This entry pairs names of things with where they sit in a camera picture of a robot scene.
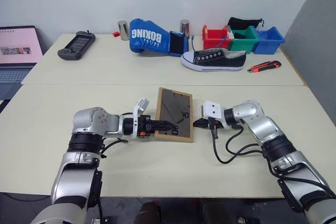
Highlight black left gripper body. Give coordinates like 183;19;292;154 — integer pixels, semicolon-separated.
136;114;156;140

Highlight red plastic bin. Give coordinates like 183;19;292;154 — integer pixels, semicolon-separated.
202;24;233;50

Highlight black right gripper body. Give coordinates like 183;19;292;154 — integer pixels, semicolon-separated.
202;118;226;130

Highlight black floor cable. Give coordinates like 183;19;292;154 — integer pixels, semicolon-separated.
0;191;51;202

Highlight dark red rounded shape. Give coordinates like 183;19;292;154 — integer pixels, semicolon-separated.
137;200;162;224

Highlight blue plastic bin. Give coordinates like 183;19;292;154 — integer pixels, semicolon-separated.
253;26;286;55

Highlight green plastic bin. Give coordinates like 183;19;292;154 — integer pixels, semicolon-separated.
227;25;259;55

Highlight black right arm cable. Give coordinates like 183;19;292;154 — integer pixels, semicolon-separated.
209;117;266;165

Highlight wooden picture frame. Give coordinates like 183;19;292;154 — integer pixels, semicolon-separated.
154;87;194;144

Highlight black handheld game console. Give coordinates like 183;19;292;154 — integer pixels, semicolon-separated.
57;30;97;61

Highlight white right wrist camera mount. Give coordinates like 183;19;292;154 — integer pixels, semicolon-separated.
201;100;227;125

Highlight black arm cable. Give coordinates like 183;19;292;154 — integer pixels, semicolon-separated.
209;117;266;165
100;112;134;159

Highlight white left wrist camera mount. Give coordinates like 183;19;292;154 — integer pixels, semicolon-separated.
132;98;151;140

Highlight open laptop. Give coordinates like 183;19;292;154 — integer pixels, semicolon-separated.
0;25;44;101

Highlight blue boxing glove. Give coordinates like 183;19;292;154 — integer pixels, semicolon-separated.
129;18;190;58

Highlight metal cylinder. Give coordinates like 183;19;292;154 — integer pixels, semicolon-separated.
180;19;191;39
117;20;130;42

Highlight black canvas sneaker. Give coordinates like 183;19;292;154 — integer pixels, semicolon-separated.
181;47;248;73

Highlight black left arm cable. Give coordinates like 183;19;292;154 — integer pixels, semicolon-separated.
100;112;134;159

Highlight blue cord in bin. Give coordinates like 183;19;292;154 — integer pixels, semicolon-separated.
216;36;233;49

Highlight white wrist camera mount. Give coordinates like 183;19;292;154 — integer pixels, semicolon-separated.
201;100;227;125
132;98;151;140

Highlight black drawstring pouch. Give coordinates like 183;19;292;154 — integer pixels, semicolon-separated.
226;16;265;30

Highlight red black utility knife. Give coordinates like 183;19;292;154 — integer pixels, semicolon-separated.
247;60;282;73

